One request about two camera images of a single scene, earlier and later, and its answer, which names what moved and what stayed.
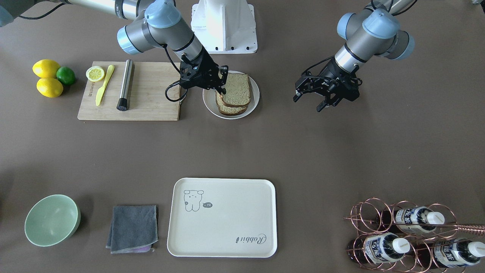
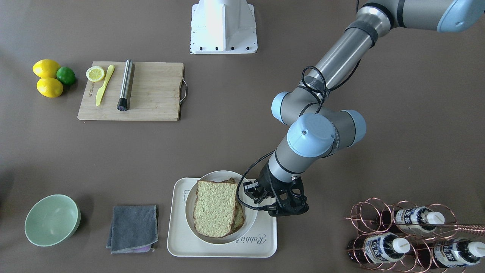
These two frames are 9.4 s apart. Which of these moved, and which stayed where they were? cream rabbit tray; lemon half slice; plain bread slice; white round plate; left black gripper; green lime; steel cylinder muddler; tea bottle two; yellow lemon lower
Moved: plain bread slice; left black gripper; white round plate
Stayed: lemon half slice; green lime; steel cylinder muddler; yellow lemon lower; cream rabbit tray; tea bottle two
